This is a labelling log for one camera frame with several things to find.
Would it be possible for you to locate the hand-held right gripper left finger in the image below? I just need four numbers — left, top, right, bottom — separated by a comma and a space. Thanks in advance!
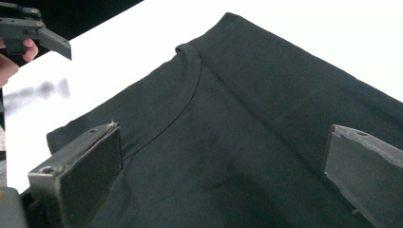
28, 122, 124, 228

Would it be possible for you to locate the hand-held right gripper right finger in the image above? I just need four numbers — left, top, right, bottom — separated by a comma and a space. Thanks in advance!
323, 123, 403, 228

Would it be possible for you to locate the black tank top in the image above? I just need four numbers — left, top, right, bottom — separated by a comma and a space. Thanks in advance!
47, 11, 403, 228

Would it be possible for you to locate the white paper sheet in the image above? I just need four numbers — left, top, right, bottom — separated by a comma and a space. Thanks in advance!
2, 0, 403, 194

